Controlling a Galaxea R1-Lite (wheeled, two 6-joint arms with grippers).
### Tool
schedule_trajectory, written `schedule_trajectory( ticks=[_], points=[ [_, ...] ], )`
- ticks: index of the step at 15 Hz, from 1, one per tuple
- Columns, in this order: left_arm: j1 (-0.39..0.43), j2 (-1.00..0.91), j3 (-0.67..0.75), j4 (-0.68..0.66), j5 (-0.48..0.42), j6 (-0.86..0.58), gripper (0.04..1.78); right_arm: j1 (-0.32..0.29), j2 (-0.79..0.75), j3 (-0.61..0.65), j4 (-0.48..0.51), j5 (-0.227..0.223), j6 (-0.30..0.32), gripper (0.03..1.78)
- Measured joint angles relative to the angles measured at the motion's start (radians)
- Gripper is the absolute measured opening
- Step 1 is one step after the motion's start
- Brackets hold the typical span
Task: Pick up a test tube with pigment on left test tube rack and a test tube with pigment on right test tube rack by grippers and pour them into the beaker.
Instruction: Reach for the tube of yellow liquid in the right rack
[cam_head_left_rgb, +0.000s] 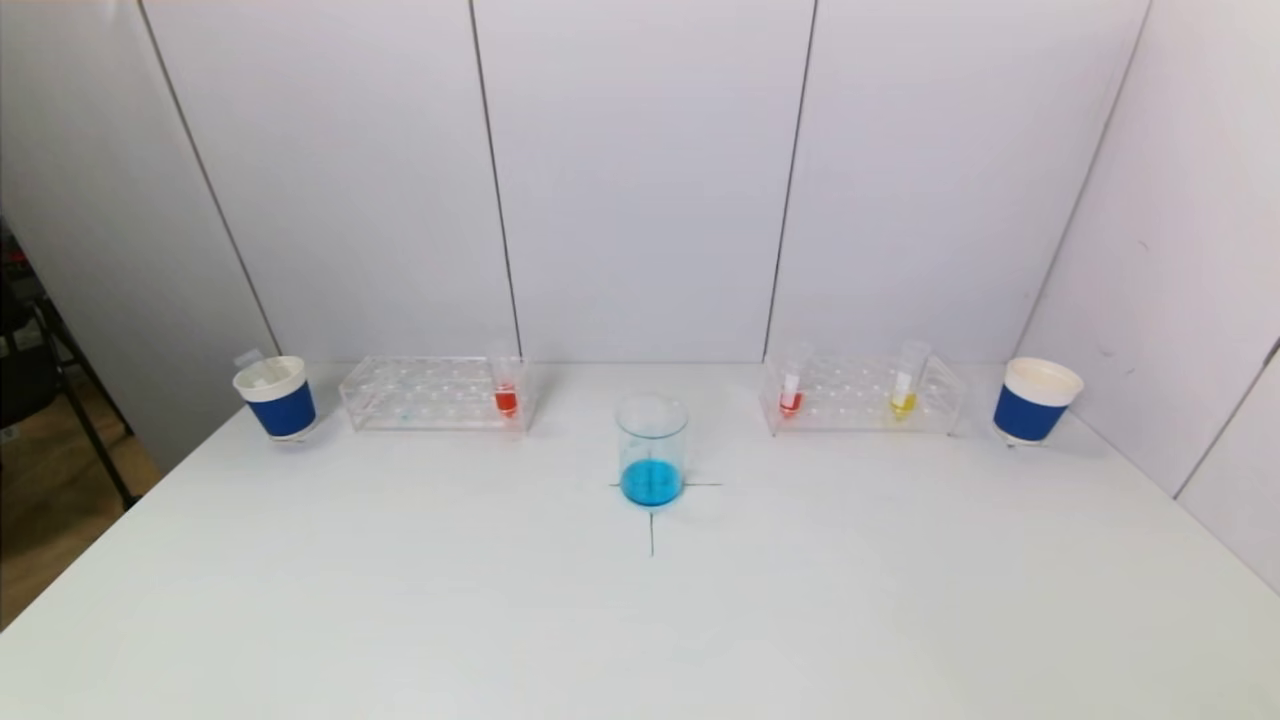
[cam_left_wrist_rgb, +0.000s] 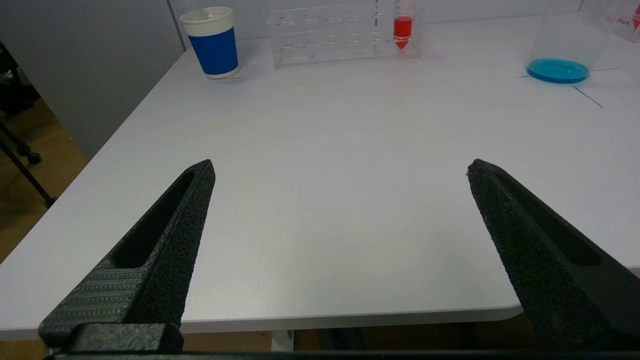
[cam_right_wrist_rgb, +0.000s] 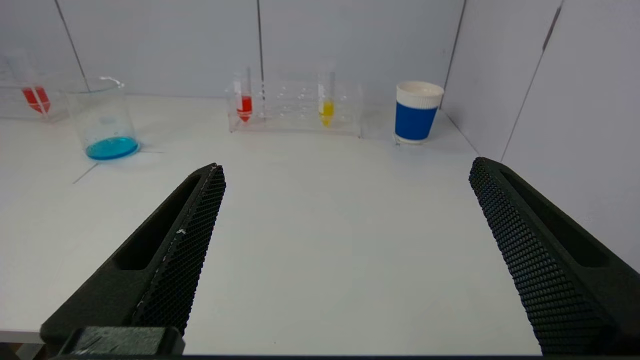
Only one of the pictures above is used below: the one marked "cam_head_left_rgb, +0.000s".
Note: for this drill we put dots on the test tube with yellow pigment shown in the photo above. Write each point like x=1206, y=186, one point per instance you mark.
x=903, y=400

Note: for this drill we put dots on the test tube with red pigment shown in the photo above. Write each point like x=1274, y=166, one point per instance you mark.
x=505, y=398
x=790, y=400

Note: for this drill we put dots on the test tube with blue pigment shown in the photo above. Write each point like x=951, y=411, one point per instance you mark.
x=262, y=378

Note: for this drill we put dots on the black office chair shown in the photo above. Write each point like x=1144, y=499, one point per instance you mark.
x=30, y=380

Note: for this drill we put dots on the clear acrylic test tube rack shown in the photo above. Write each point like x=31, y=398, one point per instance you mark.
x=430, y=395
x=860, y=395

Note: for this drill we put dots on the clear glass beaker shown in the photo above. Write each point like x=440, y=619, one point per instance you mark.
x=652, y=480

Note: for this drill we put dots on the blue white paper cup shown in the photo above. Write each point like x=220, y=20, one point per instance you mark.
x=283, y=405
x=1030, y=410

